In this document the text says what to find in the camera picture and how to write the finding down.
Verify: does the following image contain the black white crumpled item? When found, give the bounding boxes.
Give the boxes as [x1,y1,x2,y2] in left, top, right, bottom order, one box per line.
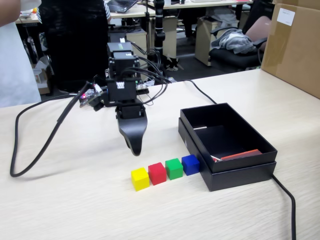
[163,56,185,72]

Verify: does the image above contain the dark open laptop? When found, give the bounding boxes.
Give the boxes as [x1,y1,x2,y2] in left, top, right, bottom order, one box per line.
[107,0,139,14]

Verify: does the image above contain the yellow wooden cube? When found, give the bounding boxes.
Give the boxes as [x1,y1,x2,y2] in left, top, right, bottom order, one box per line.
[130,167,150,192]

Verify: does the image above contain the thick black camera cable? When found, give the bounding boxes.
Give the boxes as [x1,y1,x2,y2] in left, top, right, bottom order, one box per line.
[9,81,97,178]

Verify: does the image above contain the large brown cardboard carton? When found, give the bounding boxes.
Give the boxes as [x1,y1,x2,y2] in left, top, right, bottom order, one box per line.
[260,0,320,100]

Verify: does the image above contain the person's white shirt torso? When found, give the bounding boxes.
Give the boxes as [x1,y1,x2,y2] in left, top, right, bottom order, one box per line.
[0,0,43,109]

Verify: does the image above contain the tall beige desk pedestal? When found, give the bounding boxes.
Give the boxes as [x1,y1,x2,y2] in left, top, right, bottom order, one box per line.
[194,16,238,67]

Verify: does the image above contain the light wooden office desk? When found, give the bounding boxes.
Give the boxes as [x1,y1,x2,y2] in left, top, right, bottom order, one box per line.
[109,0,255,20]

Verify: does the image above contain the person's bare forearm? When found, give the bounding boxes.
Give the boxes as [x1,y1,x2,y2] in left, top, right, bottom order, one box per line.
[0,0,21,28]

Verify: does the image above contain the black open box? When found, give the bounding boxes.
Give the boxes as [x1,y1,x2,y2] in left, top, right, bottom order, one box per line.
[178,117,277,193]

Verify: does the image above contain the white open cardboard box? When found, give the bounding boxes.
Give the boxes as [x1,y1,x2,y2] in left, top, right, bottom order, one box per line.
[32,56,53,96]

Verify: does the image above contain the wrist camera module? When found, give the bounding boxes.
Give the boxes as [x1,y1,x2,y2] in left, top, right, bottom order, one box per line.
[86,83,109,112]

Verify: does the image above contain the blue wooden cube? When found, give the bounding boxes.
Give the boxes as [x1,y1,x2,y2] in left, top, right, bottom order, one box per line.
[181,154,201,176]

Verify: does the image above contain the white shipping label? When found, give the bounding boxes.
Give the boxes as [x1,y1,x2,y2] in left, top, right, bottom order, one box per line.
[278,7,296,26]

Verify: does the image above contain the black cardboard box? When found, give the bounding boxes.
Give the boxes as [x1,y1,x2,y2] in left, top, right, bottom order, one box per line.
[179,102,279,174]

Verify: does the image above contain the beige drawer pedestal, black handles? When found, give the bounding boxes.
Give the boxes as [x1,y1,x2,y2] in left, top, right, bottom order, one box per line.
[126,28,149,73]

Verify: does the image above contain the green wooden cube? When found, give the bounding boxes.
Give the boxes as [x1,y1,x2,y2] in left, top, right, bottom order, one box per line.
[164,157,184,181]

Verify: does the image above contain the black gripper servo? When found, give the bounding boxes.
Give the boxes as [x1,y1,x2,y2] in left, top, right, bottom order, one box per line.
[104,77,149,157]

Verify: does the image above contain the red wooden cube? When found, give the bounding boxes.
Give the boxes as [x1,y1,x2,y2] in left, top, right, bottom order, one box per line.
[147,162,167,186]

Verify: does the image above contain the pink-backed office chair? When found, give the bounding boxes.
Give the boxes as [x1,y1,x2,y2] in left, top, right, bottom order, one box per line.
[208,16,272,71]

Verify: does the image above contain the black mesh office chair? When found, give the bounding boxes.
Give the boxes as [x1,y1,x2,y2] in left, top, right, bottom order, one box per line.
[37,0,116,94]

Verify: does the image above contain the controller board with red LED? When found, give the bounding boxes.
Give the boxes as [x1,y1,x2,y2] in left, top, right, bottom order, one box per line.
[79,91,92,108]

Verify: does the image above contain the thick black power cable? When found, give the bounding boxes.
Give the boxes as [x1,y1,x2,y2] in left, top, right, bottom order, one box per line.
[179,79,297,240]

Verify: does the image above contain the flat red-orange card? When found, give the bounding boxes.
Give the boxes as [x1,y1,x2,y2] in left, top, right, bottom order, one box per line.
[220,149,263,161]

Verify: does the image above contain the grey crumpled clothing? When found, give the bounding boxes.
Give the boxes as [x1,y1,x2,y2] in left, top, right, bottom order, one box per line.
[211,28,257,55]

